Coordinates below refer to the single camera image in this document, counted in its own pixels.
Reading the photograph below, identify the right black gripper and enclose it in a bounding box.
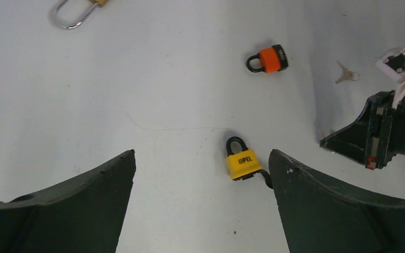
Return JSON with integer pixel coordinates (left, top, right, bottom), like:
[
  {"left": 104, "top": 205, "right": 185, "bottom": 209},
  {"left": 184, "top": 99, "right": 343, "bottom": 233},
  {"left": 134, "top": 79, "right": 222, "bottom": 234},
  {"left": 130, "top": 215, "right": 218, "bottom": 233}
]
[{"left": 320, "top": 95, "right": 405, "bottom": 170}]

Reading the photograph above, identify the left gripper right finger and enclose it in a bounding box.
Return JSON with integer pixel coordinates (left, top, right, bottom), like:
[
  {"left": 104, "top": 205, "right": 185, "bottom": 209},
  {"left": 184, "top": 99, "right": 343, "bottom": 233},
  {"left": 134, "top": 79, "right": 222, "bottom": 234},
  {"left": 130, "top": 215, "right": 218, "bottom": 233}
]
[{"left": 268, "top": 149, "right": 405, "bottom": 252}]

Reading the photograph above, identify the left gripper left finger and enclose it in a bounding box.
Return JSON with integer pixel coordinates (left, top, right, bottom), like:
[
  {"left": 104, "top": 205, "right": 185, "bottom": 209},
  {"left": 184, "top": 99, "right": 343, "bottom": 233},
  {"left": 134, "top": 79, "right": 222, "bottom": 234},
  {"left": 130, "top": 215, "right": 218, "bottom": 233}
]
[{"left": 0, "top": 150, "right": 136, "bottom": 252}]

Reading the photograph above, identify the black headed key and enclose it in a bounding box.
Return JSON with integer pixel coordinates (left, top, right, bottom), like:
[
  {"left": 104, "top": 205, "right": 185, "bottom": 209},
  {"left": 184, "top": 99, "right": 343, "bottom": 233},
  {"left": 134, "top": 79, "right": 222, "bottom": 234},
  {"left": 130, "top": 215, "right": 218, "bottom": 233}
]
[{"left": 252, "top": 169, "right": 274, "bottom": 189}]

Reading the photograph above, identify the yellow padlock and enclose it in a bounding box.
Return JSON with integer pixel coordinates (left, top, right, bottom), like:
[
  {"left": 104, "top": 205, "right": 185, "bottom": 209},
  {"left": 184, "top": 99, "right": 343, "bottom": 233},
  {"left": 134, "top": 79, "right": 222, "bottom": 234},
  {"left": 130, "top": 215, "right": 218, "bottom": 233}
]
[{"left": 226, "top": 137, "right": 263, "bottom": 181}]

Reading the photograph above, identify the orange black padlock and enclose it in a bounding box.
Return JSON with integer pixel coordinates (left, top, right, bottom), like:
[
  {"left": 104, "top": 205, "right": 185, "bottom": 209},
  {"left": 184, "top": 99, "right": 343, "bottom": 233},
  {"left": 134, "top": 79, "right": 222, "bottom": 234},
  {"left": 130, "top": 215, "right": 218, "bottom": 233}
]
[{"left": 246, "top": 44, "right": 289, "bottom": 73}]

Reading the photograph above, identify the brass padlock long shackle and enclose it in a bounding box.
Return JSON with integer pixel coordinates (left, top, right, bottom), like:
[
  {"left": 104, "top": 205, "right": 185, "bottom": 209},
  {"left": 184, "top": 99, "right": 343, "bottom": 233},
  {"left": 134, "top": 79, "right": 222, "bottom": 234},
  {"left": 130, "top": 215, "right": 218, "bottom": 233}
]
[{"left": 50, "top": 0, "right": 110, "bottom": 30}]

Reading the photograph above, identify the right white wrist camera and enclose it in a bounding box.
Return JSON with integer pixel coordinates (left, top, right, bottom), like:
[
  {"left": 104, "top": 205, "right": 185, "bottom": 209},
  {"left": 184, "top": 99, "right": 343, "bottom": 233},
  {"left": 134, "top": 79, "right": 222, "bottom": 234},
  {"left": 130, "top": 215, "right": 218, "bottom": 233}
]
[{"left": 375, "top": 47, "right": 405, "bottom": 109}]

